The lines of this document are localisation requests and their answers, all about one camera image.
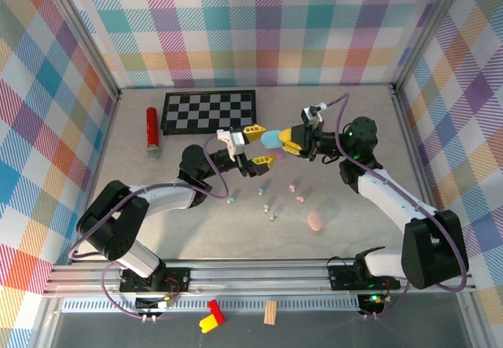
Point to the yellow toy brick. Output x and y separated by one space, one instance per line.
207 323

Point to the small wooden block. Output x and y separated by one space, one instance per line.
270 312

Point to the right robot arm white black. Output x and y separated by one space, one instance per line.
389 195

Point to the pink earbud charging case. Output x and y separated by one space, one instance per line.
315 222

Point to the black controller board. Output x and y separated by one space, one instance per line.
155 305
371 304

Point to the red toy brick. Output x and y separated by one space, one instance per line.
216 309

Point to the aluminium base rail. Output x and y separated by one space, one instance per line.
255 275

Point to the red cylindrical tube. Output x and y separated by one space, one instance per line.
152 128

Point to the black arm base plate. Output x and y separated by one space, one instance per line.
177 277
342 277

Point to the aluminium frame post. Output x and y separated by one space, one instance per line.
428 30
85 35

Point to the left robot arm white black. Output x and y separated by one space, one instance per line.
165 196

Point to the blue earbud charging case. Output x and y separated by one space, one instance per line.
270 139

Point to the black white checkerboard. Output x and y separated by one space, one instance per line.
208 112

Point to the aluminium side rail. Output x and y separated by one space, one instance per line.
103 147
410 143

